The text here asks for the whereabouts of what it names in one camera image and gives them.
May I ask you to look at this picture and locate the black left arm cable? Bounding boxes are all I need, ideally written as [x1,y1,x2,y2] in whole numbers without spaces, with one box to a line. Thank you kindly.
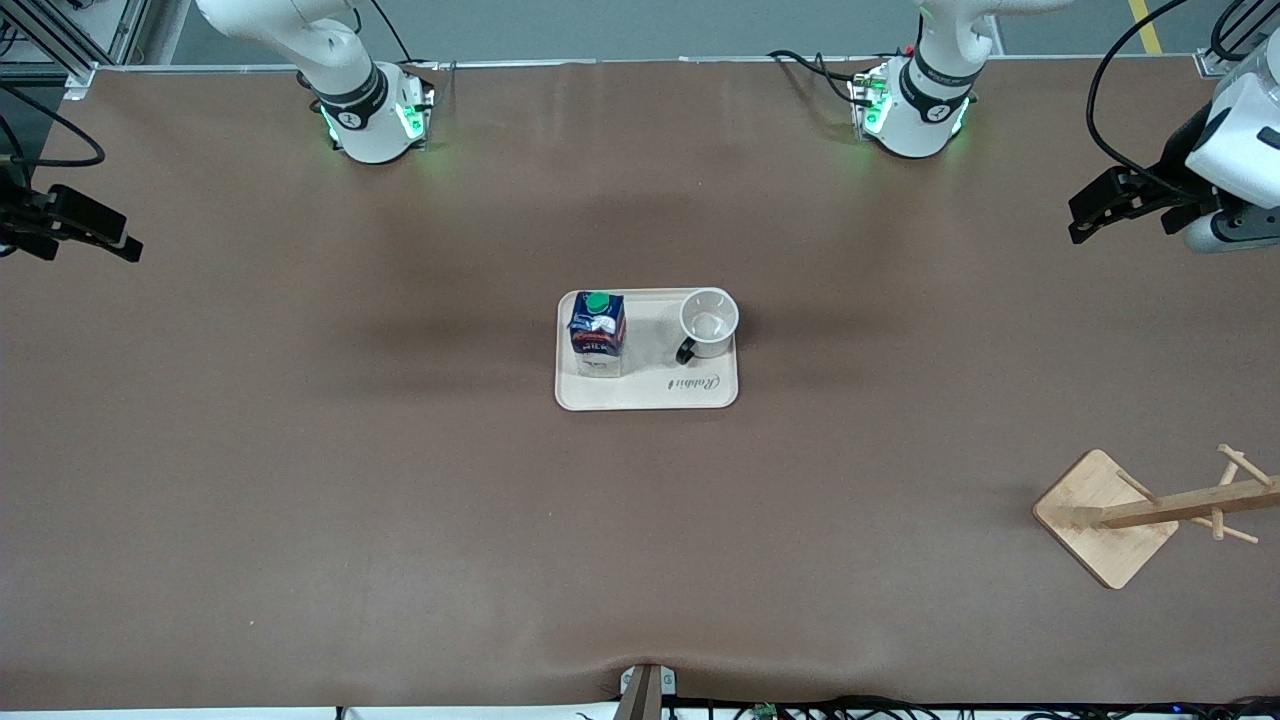
[1087,0,1280,196]

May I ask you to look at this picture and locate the black right base cable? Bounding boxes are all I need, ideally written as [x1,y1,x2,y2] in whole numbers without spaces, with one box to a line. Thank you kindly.
[372,0,441,71]

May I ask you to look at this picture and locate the cream tray with bear print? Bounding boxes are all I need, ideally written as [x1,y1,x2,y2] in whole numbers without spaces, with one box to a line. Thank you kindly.
[555,288,740,412]

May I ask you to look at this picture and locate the aluminium frame profile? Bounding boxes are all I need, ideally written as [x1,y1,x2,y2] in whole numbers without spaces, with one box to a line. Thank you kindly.
[0,0,151,99]
[1195,0,1280,81]

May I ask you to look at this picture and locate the white smiley cup black handle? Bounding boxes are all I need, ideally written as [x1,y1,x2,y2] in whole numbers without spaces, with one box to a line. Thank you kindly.
[675,288,741,366]

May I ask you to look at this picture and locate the black base cable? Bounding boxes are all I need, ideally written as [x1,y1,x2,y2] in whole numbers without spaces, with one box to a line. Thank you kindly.
[768,48,871,106]
[372,0,441,71]

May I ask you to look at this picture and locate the black left base cable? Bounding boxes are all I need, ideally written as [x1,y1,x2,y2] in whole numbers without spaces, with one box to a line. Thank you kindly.
[768,48,871,106]

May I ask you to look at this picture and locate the metal table edge bracket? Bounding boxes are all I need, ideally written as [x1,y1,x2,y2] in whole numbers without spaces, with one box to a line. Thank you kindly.
[619,664,677,720]

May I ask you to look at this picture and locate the blue milk carton green cap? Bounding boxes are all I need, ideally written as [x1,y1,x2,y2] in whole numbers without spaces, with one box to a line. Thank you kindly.
[567,290,628,380]

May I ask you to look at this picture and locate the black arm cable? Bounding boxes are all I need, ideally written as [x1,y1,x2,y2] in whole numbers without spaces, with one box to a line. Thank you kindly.
[1087,0,1280,196]
[0,83,107,169]

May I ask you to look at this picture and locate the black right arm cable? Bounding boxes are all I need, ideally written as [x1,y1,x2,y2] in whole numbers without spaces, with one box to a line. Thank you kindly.
[0,83,107,169]

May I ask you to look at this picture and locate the brown table mat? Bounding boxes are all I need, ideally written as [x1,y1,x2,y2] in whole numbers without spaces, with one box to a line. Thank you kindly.
[0,57,1280,713]

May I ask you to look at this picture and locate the wooden cup rack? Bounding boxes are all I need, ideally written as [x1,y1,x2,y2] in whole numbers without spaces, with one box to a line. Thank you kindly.
[1032,443,1280,590]

